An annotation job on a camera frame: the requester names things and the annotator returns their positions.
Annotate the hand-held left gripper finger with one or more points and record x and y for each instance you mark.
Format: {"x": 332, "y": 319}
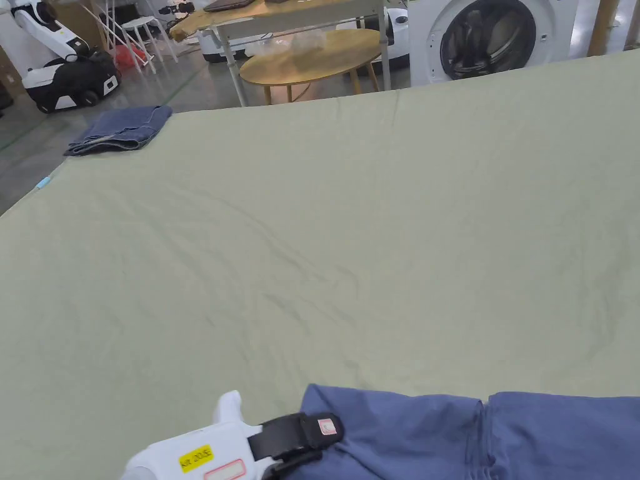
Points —
{"x": 295, "y": 462}
{"x": 300, "y": 431}

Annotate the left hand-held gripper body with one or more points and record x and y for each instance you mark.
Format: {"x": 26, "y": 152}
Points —
{"x": 200, "y": 450}

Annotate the dark blue shirt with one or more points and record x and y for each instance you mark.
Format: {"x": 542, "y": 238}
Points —
{"x": 450, "y": 440}

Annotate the white rounded robot base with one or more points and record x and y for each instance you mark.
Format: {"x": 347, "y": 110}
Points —
{"x": 215, "y": 45}

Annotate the bed with pale green sheet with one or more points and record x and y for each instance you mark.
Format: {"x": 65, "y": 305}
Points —
{"x": 350, "y": 240}

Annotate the folded blue denim jeans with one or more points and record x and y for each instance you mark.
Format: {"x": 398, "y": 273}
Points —
{"x": 125, "y": 129}

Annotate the white and black wheeled robot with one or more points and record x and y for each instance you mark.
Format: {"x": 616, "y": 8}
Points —
{"x": 60, "y": 75}

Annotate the red plastic bag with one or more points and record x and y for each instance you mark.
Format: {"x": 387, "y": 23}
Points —
{"x": 125, "y": 56}

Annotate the white robot with black eye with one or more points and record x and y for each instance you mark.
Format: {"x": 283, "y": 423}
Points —
{"x": 398, "y": 35}

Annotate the wooden desk with white legs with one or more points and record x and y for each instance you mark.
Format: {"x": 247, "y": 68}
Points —
{"x": 280, "y": 12}

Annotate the white washing machine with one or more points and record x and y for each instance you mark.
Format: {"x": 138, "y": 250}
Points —
{"x": 480, "y": 40}

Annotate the wooden post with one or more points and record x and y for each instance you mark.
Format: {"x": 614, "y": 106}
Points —
{"x": 602, "y": 25}

